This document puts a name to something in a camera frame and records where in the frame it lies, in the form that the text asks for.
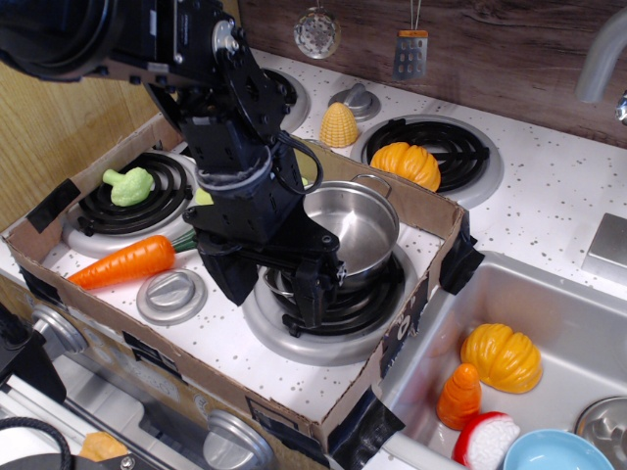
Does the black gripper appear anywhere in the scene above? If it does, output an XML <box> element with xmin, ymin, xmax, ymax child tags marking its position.
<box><xmin>185</xmin><ymin>141</ymin><xmax>344</xmax><ymax>328</ymax></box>

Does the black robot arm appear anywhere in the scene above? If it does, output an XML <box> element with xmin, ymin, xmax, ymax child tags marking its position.
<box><xmin>1</xmin><ymin>1</ymin><xmax>345</xmax><ymax>328</ymax></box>

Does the light green plastic plate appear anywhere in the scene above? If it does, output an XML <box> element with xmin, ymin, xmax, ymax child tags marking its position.
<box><xmin>194</xmin><ymin>177</ymin><xmax>312</xmax><ymax>206</ymax></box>

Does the small orange toy carrot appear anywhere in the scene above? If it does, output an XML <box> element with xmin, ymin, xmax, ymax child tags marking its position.
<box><xmin>436</xmin><ymin>362</ymin><xmax>482</xmax><ymax>431</ymax></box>

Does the front right black burner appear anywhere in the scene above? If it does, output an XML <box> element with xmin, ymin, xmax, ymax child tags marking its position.
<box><xmin>243</xmin><ymin>247</ymin><xmax>418</xmax><ymax>366</ymax></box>

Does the black burner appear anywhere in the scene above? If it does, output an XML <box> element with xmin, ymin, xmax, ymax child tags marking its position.
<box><xmin>243</xmin><ymin>247</ymin><xmax>418</xmax><ymax>366</ymax></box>
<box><xmin>264</xmin><ymin>69</ymin><xmax>311</xmax><ymax>133</ymax></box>
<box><xmin>63</xmin><ymin>151</ymin><xmax>198</xmax><ymax>259</ymax></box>
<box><xmin>350</xmin><ymin>115</ymin><xmax>505</xmax><ymax>210</ymax></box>

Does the stainless steel pot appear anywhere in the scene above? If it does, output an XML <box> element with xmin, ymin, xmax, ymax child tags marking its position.
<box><xmin>262</xmin><ymin>173</ymin><xmax>401</xmax><ymax>299</ymax></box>

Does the front silver stove knob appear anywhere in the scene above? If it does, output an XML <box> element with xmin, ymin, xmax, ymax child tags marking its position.
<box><xmin>136</xmin><ymin>268</ymin><xmax>208</xmax><ymax>326</ymax></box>

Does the silver stove knob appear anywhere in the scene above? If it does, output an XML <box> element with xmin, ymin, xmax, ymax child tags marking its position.
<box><xmin>328</xmin><ymin>83</ymin><xmax>381</xmax><ymax>122</ymax></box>
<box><xmin>136</xmin><ymin>268</ymin><xmax>208</xmax><ymax>326</ymax></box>

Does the yellow toy corn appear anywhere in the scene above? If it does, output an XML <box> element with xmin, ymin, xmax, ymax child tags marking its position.
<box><xmin>319</xmin><ymin>102</ymin><xmax>359</xmax><ymax>148</ymax></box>

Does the back left black burner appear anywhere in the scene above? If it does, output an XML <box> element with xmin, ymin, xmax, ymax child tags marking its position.
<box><xmin>264</xmin><ymin>69</ymin><xmax>311</xmax><ymax>133</ymax></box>

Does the green toy broccoli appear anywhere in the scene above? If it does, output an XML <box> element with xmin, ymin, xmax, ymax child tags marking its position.
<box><xmin>102</xmin><ymin>167</ymin><xmax>154</xmax><ymax>208</ymax></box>

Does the right silver oven dial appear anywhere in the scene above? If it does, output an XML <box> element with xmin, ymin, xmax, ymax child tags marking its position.
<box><xmin>203</xmin><ymin>410</ymin><xmax>275</xmax><ymax>470</ymax></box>

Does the silver oven dial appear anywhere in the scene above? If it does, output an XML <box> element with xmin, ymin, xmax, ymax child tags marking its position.
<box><xmin>203</xmin><ymin>410</ymin><xmax>275</xmax><ymax>470</ymax></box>
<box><xmin>31</xmin><ymin>305</ymin><xmax>88</xmax><ymax>360</ymax></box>

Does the orange toy pumpkin on stove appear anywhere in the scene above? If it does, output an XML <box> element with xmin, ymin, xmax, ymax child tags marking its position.
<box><xmin>370</xmin><ymin>142</ymin><xmax>441</xmax><ymax>192</ymax></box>

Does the front left black burner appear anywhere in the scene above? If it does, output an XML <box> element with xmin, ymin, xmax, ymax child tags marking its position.
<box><xmin>63</xmin><ymin>151</ymin><xmax>198</xmax><ymax>259</ymax></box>

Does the back silver stove knob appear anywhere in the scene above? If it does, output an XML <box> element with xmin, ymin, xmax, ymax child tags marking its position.
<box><xmin>328</xmin><ymin>83</ymin><xmax>381</xmax><ymax>122</ymax></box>

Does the brown cardboard fence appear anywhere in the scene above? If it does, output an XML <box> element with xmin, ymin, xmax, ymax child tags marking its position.
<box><xmin>1</xmin><ymin>112</ymin><xmax>486</xmax><ymax>469</ymax></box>

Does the back right black burner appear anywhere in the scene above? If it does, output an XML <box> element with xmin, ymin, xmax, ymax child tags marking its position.
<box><xmin>350</xmin><ymin>115</ymin><xmax>505</xmax><ymax>210</ymax></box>

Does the left silver oven dial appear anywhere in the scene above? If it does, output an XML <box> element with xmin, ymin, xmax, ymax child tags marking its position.
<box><xmin>31</xmin><ymin>305</ymin><xmax>88</xmax><ymax>360</ymax></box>

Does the hanging round metal strainer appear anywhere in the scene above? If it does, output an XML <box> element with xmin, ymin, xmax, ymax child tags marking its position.
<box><xmin>293</xmin><ymin>1</ymin><xmax>342</xmax><ymax>60</ymax></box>

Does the orange sponge piece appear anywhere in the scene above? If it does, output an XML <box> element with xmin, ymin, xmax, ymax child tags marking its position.
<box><xmin>78</xmin><ymin>431</ymin><xmax>128</xmax><ymax>462</ymax></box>

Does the orange toy pumpkin in sink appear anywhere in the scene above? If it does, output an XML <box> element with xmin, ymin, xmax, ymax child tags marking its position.
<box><xmin>460</xmin><ymin>323</ymin><xmax>544</xmax><ymax>394</ymax></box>

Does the hanging metal spatula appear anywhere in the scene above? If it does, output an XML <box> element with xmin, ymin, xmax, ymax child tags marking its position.
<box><xmin>392</xmin><ymin>1</ymin><xmax>429</xmax><ymax>81</ymax></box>

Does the red white toy mushroom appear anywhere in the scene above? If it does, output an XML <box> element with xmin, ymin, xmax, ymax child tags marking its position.
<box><xmin>452</xmin><ymin>411</ymin><xmax>521</xmax><ymax>470</ymax></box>

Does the silver sink basin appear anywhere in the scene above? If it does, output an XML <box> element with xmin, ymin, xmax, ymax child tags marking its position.
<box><xmin>372</xmin><ymin>253</ymin><xmax>626</xmax><ymax>469</ymax></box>

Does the light blue bowl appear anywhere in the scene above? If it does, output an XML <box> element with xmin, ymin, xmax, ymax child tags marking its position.
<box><xmin>503</xmin><ymin>429</ymin><xmax>613</xmax><ymax>470</ymax></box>

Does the steel bowl in sink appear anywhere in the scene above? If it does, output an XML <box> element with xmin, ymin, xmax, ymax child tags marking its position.
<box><xmin>574</xmin><ymin>397</ymin><xmax>626</xmax><ymax>469</ymax></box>

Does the grey faucet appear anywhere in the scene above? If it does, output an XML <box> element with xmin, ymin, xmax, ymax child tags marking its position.
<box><xmin>575</xmin><ymin>8</ymin><xmax>626</xmax><ymax>103</ymax></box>

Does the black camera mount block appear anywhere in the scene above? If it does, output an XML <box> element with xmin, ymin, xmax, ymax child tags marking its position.
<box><xmin>1</xmin><ymin>305</ymin><xmax>67</xmax><ymax>403</ymax></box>

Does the black coiled cable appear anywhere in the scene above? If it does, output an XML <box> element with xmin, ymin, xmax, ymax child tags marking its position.
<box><xmin>0</xmin><ymin>416</ymin><xmax>73</xmax><ymax>470</ymax></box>

